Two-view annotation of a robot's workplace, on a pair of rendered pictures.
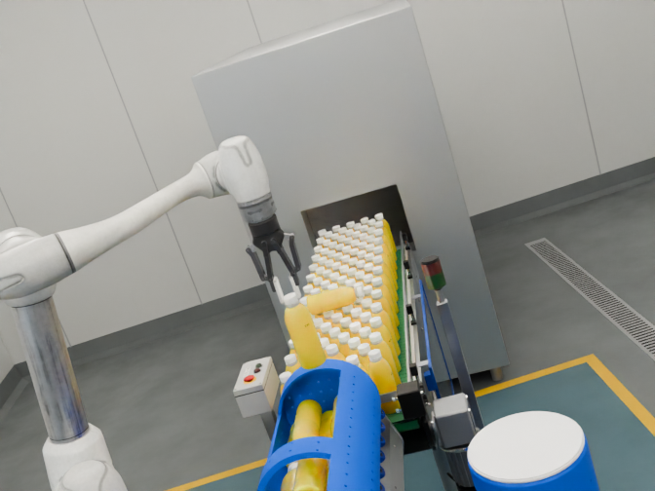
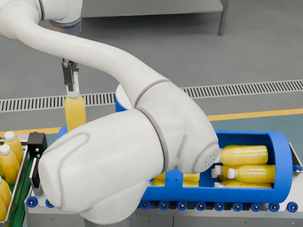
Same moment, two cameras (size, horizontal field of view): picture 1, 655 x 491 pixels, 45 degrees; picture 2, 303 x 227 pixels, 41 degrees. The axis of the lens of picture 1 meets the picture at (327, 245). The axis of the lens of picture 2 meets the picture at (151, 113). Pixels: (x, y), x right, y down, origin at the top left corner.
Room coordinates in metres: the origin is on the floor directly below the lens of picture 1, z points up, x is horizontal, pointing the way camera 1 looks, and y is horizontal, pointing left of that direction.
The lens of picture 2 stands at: (1.93, 1.17, 2.35)
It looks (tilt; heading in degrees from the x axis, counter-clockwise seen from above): 44 degrees down; 258
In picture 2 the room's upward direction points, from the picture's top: 3 degrees clockwise
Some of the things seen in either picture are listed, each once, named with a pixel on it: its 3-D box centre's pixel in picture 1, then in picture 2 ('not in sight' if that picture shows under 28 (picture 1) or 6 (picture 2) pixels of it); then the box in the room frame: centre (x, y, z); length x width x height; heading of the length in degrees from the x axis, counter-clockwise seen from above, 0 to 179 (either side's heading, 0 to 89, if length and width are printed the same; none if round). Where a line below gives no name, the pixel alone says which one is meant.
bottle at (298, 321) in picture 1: (303, 332); (75, 113); (1.98, 0.13, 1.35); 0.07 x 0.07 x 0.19
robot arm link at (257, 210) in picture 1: (257, 207); (66, 24); (1.98, 0.14, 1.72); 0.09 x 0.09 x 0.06
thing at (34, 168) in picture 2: not in sight; (37, 177); (2.17, 0.11, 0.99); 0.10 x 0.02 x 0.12; 80
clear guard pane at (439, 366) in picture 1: (442, 376); not in sight; (2.75, -0.26, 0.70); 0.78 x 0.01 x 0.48; 170
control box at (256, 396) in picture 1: (256, 386); not in sight; (2.42, 0.37, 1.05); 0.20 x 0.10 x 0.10; 170
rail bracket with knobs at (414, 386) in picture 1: (410, 401); (37, 146); (2.18, -0.09, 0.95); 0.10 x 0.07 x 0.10; 80
